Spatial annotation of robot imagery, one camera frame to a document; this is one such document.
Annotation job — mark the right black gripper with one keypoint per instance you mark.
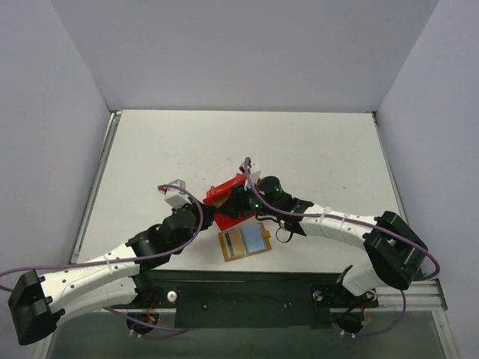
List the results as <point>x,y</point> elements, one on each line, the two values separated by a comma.
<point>232,204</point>

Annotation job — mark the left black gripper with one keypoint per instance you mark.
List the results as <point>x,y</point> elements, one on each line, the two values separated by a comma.
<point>204,213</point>

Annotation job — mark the red plastic bin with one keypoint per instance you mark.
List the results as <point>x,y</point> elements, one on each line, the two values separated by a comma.
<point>224,187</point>

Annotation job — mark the orange credit card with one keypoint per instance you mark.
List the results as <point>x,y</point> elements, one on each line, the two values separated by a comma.
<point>234,244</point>
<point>220,200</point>

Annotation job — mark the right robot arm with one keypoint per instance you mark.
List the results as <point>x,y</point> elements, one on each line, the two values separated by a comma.
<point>394,251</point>

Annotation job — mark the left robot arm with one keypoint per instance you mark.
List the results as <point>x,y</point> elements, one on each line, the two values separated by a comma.
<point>38,301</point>

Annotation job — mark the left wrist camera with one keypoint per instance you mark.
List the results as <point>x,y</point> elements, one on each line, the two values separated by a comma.
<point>174,193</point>

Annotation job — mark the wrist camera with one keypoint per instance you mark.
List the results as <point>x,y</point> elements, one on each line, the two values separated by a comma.
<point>174,193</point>
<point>249,167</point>

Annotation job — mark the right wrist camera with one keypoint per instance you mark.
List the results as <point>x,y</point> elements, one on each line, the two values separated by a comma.
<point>249,167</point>

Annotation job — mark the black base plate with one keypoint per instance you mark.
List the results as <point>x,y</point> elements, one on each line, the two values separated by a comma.
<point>245,299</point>

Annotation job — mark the aluminium frame rail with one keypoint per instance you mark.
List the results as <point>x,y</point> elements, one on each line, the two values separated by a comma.
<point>76,302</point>

